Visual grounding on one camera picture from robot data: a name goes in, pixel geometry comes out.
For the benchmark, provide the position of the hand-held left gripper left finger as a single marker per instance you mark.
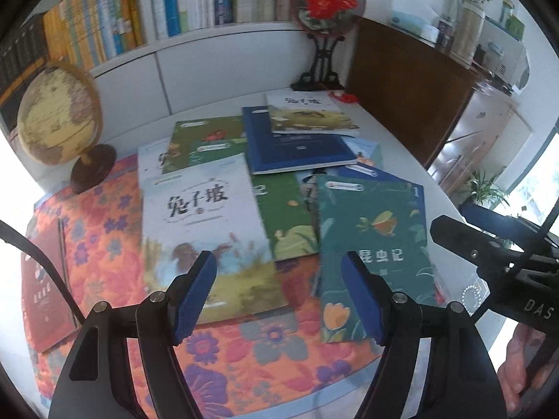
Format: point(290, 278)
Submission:
point(196, 297)

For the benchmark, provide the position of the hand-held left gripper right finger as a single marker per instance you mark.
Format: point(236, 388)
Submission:
point(362, 297)

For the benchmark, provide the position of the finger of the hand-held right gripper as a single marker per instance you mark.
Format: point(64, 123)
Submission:
point(458, 233)
point(493, 220)

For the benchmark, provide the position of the teal frog cover book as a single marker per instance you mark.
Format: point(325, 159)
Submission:
point(375, 235)

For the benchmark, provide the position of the white book blue pond cover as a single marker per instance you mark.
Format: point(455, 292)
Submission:
point(205, 227)

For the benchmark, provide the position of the green leafy cover book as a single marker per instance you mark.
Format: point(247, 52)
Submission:
point(284, 214)

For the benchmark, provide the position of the red book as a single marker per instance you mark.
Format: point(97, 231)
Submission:
point(43, 288)

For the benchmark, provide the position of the row of shelf books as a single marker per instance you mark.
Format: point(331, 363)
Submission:
point(109, 17)

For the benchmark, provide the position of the person's right hand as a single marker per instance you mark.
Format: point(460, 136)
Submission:
point(515, 366)

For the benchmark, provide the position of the small green potted plant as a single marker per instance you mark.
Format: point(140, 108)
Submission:
point(484, 187)

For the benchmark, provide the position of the white drawer cabinet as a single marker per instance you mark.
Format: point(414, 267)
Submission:
point(480, 131)

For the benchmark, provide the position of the blue bird cover book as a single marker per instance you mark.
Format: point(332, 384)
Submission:
point(384, 173)

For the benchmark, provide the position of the floral woven mat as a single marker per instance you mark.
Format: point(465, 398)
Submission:
point(109, 244)

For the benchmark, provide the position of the white flower cover book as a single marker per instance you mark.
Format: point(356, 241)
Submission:
point(153, 157)

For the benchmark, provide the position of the dark brown wooden cabinet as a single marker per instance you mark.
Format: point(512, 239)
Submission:
point(401, 87)

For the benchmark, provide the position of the dark green book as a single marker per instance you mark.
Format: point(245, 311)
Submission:
point(205, 139)

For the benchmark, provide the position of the white appliance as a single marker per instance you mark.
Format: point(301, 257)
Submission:
point(506, 61)

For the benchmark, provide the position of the navy blue book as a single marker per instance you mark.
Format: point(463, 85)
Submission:
point(297, 148)

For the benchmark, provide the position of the red tassel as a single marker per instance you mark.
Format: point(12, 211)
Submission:
point(341, 96)

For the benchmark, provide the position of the white book yellow meadow cover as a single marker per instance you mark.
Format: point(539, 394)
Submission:
point(310, 113)

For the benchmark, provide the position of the green box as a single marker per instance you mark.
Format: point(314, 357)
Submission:
point(516, 26)

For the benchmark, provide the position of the potted plant in tall vase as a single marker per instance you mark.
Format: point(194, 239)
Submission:
point(469, 8)

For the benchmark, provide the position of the tissue box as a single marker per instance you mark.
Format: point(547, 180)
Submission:
point(410, 22)

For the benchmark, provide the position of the yellow desk globe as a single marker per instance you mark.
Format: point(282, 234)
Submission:
point(56, 113)

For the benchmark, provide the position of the white bookshelf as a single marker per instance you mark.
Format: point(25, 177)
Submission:
point(218, 61)

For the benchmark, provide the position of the round embroidered fan ornament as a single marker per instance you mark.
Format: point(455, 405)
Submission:
point(327, 4)

